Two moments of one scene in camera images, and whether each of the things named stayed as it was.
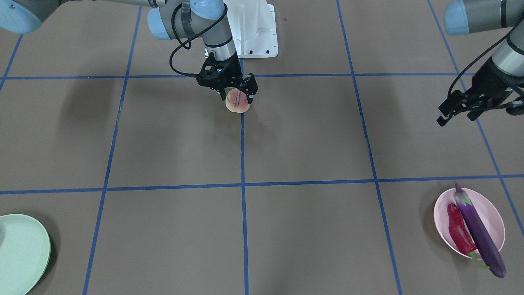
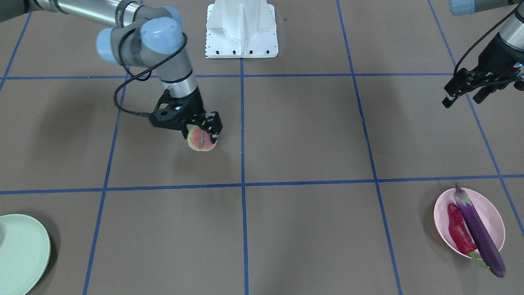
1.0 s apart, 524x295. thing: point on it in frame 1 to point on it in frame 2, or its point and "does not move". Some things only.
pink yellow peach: [237, 101] to [199, 139]
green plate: [25, 251] does not move
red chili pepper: [460, 234] does not move
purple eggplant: [495, 263] does not move
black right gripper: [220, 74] to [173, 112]
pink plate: [490, 218] does not move
